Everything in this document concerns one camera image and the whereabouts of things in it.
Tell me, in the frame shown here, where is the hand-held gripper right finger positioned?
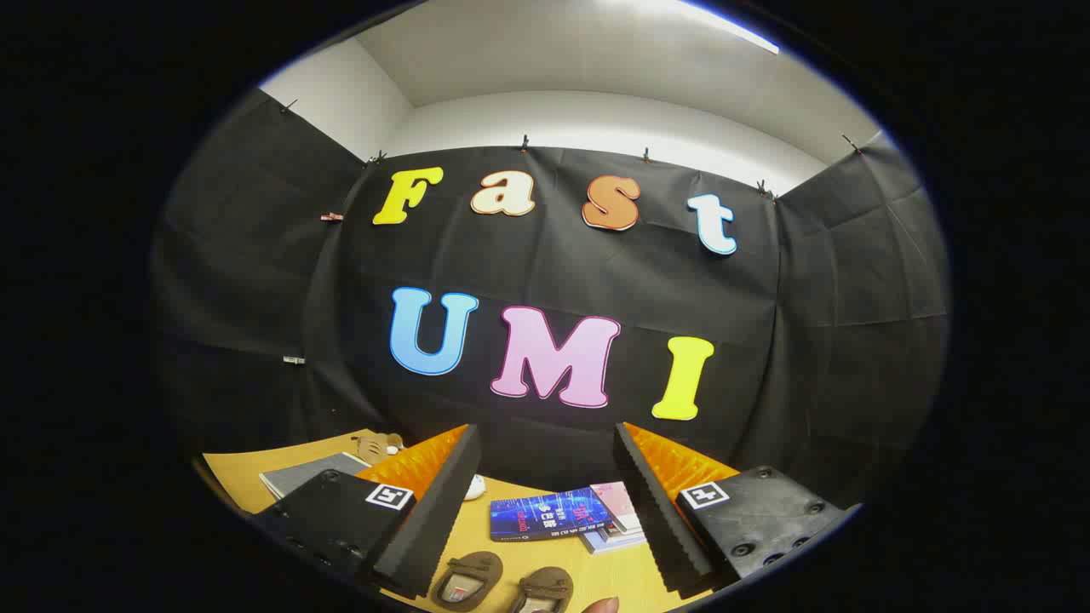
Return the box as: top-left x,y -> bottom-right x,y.
613,421 -> 863,599

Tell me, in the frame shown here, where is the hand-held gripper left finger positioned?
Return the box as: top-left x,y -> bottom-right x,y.
253,423 -> 483,600

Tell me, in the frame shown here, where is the brown fuzzy shoe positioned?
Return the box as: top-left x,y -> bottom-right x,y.
430,551 -> 504,612
509,566 -> 574,613

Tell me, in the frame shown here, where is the grey and cream storage box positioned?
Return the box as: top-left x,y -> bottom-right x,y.
258,451 -> 373,501

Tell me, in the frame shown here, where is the pink cover book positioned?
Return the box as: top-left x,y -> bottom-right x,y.
589,481 -> 641,535

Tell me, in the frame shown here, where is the light blue book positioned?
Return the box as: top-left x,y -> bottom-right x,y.
579,530 -> 650,556

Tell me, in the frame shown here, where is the brown striped plush toy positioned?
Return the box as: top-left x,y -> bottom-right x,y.
349,433 -> 405,467

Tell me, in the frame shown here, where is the dark blue book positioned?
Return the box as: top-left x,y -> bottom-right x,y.
490,487 -> 614,543

